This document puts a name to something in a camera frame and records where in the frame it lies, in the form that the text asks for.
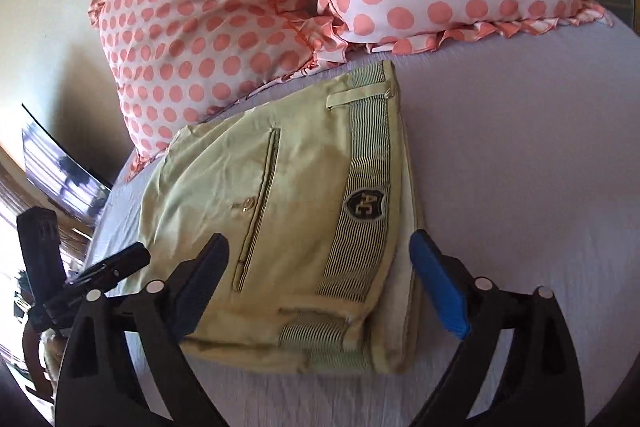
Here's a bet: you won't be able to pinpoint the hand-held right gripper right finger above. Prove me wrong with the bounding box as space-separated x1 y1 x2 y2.
408 229 587 427

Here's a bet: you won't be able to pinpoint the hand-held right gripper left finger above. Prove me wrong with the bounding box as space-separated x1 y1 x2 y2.
54 233 231 427

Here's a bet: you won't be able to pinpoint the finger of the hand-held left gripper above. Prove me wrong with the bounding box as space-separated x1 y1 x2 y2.
64 243 151 293

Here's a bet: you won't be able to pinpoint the khaki pants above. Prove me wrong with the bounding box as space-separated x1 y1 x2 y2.
131 60 427 376

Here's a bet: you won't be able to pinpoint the flat screen television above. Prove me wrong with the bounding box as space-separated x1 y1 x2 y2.
21 104 113 218

